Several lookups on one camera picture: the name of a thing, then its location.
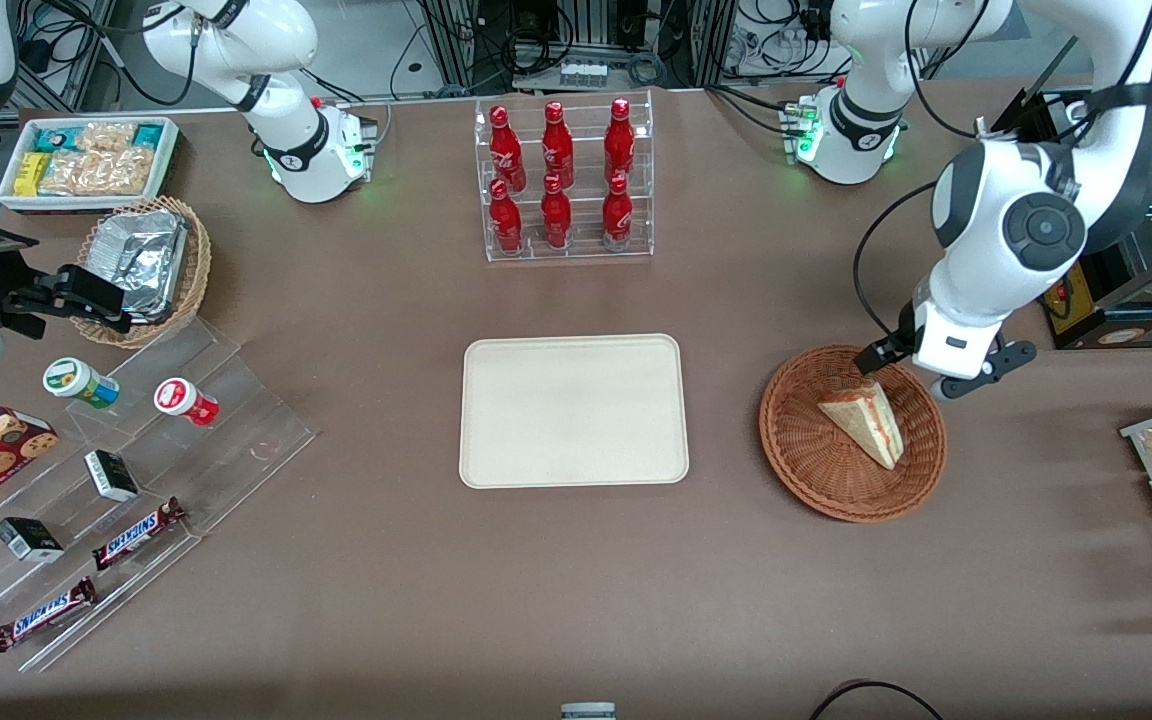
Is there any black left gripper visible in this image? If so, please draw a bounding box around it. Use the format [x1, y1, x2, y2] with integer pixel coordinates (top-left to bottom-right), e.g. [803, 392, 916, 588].
[856, 340, 1039, 403]

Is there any triangle sandwich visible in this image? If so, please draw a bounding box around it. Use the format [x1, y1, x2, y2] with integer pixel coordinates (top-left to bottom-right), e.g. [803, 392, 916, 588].
[817, 380, 905, 471]

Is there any light tan wicker basket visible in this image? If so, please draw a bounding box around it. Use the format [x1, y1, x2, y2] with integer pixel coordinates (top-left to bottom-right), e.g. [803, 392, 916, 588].
[71, 196, 213, 349]

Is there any brown round wicker basket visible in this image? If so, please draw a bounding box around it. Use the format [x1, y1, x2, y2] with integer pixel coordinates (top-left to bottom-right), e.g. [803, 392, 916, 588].
[759, 344, 948, 524]

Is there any beige rectangular tray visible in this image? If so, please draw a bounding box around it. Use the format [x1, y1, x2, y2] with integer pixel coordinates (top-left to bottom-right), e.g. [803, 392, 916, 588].
[459, 333, 690, 490]

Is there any silver foil container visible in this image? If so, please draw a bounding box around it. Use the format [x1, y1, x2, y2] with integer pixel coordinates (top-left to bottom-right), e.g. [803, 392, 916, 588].
[84, 208, 189, 323]

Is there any green lid white cup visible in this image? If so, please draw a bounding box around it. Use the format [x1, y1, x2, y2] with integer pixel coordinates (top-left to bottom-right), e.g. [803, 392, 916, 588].
[43, 357, 121, 411]

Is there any red lid white cup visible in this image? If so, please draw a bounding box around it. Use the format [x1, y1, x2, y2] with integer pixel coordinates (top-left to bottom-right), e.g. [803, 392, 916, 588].
[154, 377, 220, 428]

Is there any large clear cracker bag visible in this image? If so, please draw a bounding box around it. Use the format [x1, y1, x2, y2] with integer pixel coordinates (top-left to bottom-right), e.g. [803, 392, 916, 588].
[39, 147, 156, 198]

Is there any white plastic snack bin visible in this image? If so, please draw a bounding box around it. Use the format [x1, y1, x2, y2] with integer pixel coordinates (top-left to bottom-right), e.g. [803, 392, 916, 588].
[0, 116, 181, 215]

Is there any small black box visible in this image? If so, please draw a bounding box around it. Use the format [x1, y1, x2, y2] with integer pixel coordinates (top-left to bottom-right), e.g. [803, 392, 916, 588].
[84, 449, 140, 503]
[0, 516, 65, 563]

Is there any small clear cracker bag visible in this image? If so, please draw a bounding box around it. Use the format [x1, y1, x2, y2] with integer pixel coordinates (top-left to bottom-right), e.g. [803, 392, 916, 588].
[76, 121, 138, 152]

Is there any clear acrylic stepped display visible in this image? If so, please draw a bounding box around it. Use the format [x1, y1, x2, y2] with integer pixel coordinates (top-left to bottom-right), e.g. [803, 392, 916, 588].
[0, 315, 319, 673]

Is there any brown Snickers bar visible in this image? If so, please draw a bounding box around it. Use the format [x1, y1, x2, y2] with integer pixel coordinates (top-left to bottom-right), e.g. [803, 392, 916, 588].
[0, 577, 99, 653]
[92, 497, 187, 572]

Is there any red soda bottle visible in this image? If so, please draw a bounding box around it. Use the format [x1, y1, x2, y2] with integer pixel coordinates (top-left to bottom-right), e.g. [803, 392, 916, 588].
[602, 174, 634, 251]
[489, 106, 526, 191]
[489, 179, 524, 254]
[604, 97, 636, 186]
[540, 174, 573, 250]
[542, 101, 575, 189]

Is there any clear acrylic bottle rack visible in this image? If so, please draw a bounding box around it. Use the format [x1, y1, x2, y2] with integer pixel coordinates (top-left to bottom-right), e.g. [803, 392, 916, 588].
[474, 90, 655, 263]

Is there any white power strip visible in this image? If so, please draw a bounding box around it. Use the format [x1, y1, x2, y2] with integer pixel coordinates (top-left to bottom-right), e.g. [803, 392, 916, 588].
[731, 25, 807, 77]

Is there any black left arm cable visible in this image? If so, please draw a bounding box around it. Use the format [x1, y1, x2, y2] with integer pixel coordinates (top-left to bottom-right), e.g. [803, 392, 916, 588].
[852, 180, 942, 346]

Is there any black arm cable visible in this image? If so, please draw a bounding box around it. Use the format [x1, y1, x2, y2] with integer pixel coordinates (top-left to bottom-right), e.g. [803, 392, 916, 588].
[31, 0, 199, 109]
[852, 180, 942, 346]

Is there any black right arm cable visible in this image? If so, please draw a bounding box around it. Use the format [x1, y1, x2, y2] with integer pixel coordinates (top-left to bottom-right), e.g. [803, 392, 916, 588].
[31, 0, 199, 109]

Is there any black looped table cable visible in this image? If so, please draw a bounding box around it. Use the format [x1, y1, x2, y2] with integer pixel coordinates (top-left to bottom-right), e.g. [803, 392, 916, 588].
[808, 679, 947, 720]

